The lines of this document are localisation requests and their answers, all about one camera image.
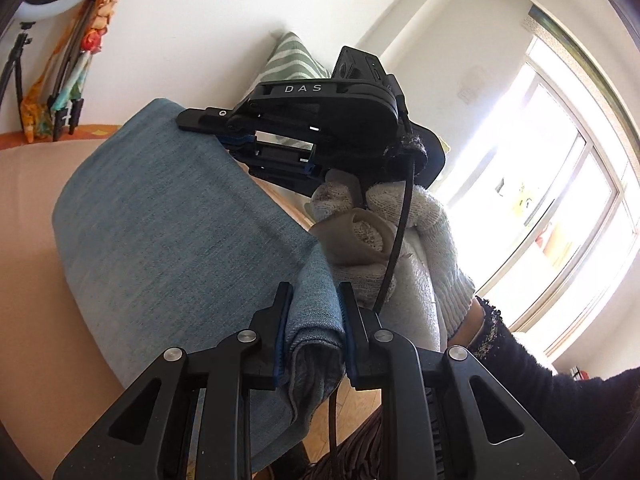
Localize person's right hand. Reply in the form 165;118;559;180
307;169;476;351

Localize black tripod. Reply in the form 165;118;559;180
0;20;36;133

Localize window with metal frame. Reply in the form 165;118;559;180
440;5;640;361

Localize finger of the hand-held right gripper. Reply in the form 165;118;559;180
217;129;321;182
176;107;256;133

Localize striped grey garment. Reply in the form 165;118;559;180
300;400;391;480

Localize person's right forearm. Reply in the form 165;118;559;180
440;295;640;466

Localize green striped white pillow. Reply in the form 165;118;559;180
240;31;336;106

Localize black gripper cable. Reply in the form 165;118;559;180
370;152;418;313
326;385;343;480

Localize orange floral bed sheet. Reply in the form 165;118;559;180
0;122;126;148

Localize colourful floral cloth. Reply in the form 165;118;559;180
20;0;126;143

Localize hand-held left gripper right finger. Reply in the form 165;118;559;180
336;281;581;480

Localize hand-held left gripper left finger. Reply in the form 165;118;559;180
52;281;296;480

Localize light blue denim pants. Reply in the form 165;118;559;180
52;97;351;473

